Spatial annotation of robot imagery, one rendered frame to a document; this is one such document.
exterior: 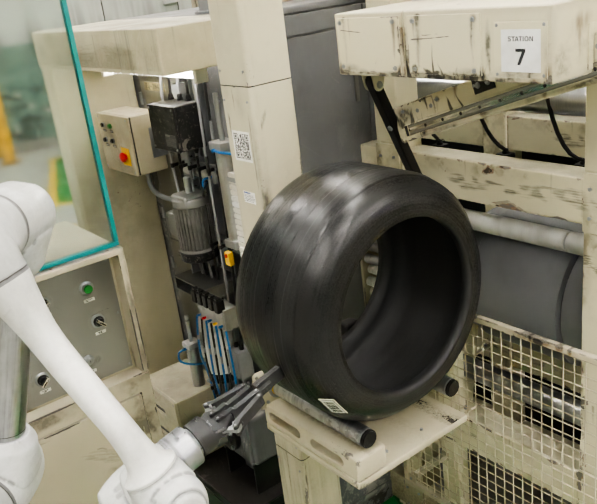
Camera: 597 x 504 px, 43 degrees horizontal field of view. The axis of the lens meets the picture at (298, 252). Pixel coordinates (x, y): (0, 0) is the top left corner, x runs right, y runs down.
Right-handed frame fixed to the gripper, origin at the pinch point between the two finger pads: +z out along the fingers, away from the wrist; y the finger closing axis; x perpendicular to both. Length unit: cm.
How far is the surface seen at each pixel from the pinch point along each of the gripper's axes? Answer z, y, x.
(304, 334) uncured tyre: 7.4, -9.4, -11.0
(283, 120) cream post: 42, 26, -38
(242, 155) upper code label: 32, 33, -33
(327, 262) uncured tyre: 17.6, -10.4, -22.3
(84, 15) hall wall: 340, 873, 37
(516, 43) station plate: 63, -28, -48
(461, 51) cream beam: 63, -14, -47
